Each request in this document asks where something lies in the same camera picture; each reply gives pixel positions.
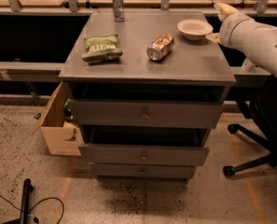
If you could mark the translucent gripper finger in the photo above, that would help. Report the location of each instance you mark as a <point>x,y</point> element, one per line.
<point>214,37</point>

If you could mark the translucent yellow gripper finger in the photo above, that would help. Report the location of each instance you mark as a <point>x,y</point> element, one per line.
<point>224,10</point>

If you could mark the white paper bowl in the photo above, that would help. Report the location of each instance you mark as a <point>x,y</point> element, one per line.
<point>194,30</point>

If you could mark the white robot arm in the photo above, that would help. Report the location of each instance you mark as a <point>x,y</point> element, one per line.
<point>256,40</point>

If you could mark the lying brown soda can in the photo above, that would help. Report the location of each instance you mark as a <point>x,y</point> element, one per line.
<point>159,48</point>

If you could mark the clear sanitizer bottle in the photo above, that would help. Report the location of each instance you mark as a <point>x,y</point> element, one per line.
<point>248,67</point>

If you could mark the grey drawer cabinet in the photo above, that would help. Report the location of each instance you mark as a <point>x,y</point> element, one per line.
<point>144,118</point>

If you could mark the green chip bag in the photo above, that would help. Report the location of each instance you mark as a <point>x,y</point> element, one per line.
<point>101,48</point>

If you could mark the cardboard box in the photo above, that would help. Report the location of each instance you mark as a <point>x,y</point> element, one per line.
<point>62,137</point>

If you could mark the black stand pole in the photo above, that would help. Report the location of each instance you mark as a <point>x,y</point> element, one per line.
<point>24,210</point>

